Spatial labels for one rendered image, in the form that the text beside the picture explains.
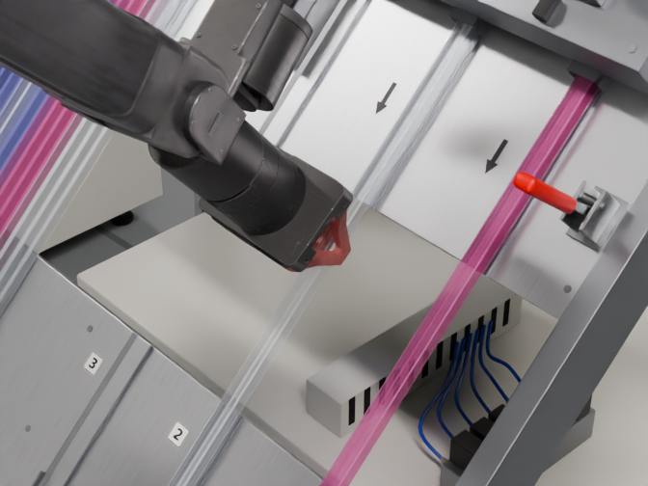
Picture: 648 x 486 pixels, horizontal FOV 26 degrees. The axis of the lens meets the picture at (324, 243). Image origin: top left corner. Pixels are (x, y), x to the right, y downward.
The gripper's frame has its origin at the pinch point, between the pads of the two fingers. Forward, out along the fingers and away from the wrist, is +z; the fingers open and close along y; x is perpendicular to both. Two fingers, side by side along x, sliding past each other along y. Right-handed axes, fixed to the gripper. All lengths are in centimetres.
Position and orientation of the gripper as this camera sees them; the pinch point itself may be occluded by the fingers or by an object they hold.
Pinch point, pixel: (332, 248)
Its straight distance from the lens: 102.8
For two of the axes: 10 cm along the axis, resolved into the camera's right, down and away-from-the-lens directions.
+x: -5.7, 8.2, -0.6
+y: -6.7, -4.2, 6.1
